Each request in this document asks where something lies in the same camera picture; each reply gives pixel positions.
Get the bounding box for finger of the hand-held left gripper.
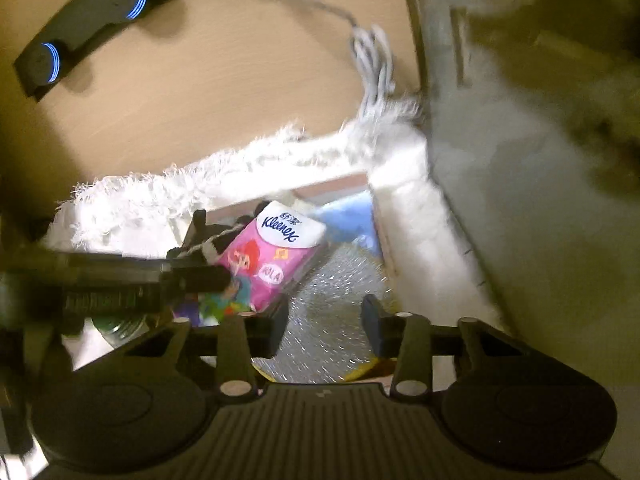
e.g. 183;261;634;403
165;209;232;295

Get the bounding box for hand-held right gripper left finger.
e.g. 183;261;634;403
149;304;292;397

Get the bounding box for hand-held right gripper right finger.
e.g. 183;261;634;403
360;294;532;399

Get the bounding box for pink tissue pack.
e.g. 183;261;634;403
212;200;329;312

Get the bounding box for colourful printed packet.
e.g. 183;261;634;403
171;280;257;330

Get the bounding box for silver glitter round pouch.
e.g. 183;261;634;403
251;247;397;386

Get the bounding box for black and white knit item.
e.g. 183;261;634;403
202;220;253;263

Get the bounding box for blue cloth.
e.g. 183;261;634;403
314;194;382;261

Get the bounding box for grey computer case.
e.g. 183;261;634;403
397;0;640;388

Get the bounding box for black power strip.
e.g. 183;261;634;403
12;0;236;104

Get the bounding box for white plug with cable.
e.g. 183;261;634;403
222;0;397;128

